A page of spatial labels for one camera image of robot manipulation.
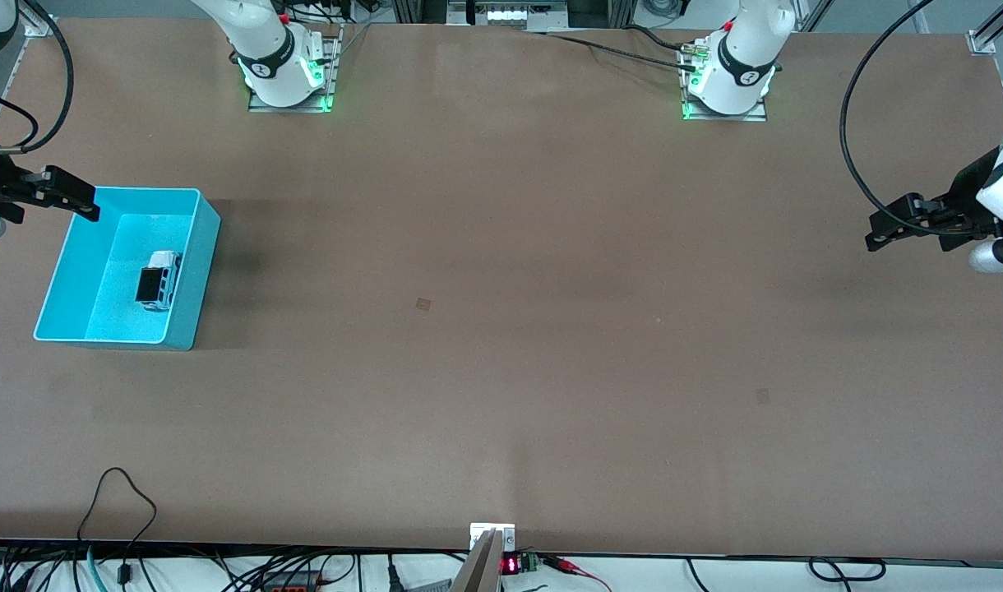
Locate teal plastic bin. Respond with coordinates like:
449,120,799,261
33,187,222,352

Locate black coiled cable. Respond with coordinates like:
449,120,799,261
807,557,887,583

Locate white mounting bracket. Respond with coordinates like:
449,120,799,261
469,523,516,552

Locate aluminium frame profile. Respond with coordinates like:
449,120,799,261
12,0,59,38
968,0,1003,57

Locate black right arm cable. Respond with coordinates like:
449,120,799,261
0,0,76,155

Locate thin black looped cable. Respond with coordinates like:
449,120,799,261
76,467,159,586

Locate steel left arm base plate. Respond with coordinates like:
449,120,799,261
680,41,769,123

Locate white toy pickup truck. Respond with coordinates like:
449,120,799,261
136,250,183,312

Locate orange power strip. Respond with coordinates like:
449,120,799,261
259,573,326,592

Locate lit white panel device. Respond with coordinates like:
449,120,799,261
448,0,568,32

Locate black table cable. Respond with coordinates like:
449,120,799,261
623,25,687,52
541,31,700,73

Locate steel right arm base plate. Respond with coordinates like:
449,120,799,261
248,25,339,113

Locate red black clip leads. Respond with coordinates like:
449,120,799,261
541,555,613,592

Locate grey metal bar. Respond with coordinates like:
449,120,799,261
451,530,503,592

